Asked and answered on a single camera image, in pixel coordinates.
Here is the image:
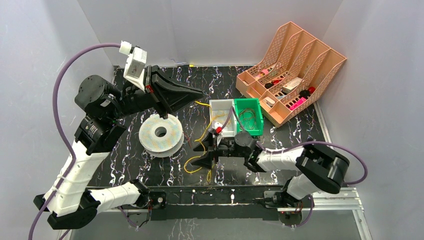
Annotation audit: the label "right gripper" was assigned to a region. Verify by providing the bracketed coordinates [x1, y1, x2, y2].
[191, 132, 248, 170]

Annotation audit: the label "yellow cable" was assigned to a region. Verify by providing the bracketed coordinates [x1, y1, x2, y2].
[183, 100, 233, 183]

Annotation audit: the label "white perforated cable spool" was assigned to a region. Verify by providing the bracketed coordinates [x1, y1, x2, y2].
[138, 113, 184, 158]

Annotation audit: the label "white plastic bin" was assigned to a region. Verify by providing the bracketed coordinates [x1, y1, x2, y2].
[208, 99, 237, 138]

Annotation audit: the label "green plastic bin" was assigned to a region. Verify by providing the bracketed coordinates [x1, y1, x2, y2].
[234, 98, 264, 137]

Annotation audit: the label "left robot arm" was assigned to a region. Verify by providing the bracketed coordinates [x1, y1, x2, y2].
[33, 65, 204, 230]

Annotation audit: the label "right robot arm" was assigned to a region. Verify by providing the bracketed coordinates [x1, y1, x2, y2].
[191, 131, 350, 207]

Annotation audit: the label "white box in rack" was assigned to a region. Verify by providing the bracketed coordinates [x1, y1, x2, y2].
[282, 77, 303, 94]

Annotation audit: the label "peach file organizer rack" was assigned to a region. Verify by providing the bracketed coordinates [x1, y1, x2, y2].
[236, 21, 347, 127]

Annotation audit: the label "red capped item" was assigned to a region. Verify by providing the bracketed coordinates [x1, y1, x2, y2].
[308, 86, 316, 95]

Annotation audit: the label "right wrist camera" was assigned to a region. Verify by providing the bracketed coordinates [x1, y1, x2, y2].
[212, 121, 233, 138]

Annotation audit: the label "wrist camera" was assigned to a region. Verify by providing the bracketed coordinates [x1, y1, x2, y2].
[119, 41, 147, 92]
[212, 121, 233, 138]

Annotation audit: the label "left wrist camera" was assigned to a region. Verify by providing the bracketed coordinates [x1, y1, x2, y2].
[119, 41, 147, 92]

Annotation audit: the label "dark cables in green bin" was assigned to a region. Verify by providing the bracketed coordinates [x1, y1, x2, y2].
[238, 108, 259, 131]

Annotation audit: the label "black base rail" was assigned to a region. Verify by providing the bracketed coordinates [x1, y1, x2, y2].
[145, 184, 362, 222]

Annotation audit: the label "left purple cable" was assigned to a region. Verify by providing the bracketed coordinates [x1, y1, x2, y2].
[28, 42, 123, 240]

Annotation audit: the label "purple cable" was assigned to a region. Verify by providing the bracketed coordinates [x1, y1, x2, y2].
[28, 42, 123, 240]
[230, 105, 369, 186]

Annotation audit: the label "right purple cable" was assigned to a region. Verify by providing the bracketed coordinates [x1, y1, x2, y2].
[230, 105, 369, 186]

